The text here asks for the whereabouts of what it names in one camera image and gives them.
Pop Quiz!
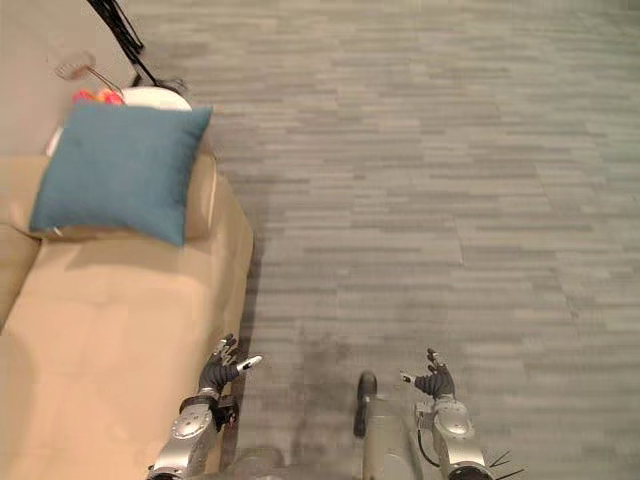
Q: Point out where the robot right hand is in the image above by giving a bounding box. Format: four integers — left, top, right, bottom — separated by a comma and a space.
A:
398, 348, 456, 400

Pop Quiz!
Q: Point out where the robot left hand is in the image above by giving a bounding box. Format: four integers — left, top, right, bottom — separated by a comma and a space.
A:
198, 333, 264, 393

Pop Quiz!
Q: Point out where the beige sofa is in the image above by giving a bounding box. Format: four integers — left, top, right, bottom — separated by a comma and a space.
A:
0, 133, 255, 480

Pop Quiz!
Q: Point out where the teal square cushion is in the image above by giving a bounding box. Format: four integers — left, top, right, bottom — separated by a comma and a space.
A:
28, 101, 215, 247

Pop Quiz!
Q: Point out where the round white side table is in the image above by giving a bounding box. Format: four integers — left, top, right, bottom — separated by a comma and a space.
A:
46, 85, 194, 157

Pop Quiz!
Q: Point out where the red orange toy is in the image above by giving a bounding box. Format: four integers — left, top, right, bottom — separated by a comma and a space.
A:
72, 88, 125, 106

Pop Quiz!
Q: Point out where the wire mesh strainer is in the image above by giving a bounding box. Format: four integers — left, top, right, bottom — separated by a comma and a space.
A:
54, 51, 126, 97

